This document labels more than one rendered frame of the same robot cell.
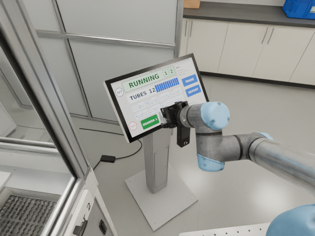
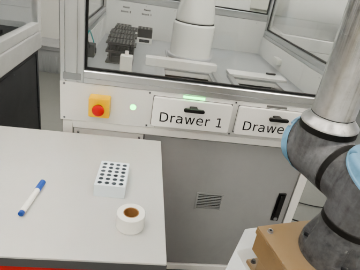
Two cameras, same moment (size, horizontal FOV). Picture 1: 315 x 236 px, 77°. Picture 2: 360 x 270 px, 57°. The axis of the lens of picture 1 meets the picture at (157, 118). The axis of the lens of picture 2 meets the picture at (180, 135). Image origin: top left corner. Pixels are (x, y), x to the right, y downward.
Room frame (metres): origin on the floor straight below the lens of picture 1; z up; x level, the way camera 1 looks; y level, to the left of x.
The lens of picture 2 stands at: (-0.42, -0.73, 1.34)
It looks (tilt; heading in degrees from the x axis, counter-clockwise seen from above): 26 degrees down; 73
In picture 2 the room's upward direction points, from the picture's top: 9 degrees clockwise
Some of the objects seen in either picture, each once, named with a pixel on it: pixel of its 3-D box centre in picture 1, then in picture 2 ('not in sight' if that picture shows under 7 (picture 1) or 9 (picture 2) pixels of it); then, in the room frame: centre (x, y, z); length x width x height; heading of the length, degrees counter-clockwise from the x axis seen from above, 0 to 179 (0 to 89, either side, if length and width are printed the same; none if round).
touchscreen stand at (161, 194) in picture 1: (160, 157); not in sight; (0.84, -0.02, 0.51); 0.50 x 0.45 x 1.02; 33
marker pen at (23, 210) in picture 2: not in sight; (32, 196); (-0.56, 0.02, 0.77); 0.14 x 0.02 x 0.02; 76
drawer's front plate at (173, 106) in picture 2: not in sight; (191, 114); (-0.07, 0.35, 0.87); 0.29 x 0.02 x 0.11; 172
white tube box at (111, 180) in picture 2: not in sight; (112, 178); (-0.36, 0.08, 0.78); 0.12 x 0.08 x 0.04; 80
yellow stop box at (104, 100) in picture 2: not in sight; (99, 106); (-0.39, 0.38, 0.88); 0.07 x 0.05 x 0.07; 172
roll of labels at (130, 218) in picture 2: not in sight; (130, 218); (-0.32, -0.09, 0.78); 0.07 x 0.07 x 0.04
